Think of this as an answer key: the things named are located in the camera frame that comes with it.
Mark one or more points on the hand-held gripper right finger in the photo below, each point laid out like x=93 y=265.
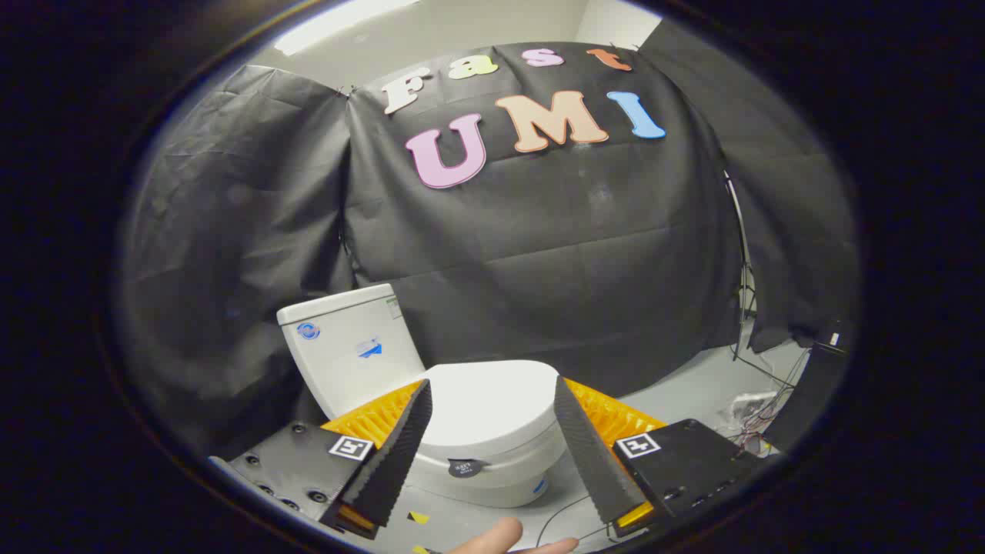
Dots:
x=589 y=454

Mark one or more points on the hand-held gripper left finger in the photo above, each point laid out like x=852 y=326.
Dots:
x=396 y=454

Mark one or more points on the black tab on lid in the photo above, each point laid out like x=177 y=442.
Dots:
x=465 y=468

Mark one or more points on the black backdrop cloth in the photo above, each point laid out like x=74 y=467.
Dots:
x=554 y=254

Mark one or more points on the black box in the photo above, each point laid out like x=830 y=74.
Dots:
x=808 y=400

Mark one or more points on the black backdrop stand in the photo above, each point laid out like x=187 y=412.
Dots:
x=745 y=269

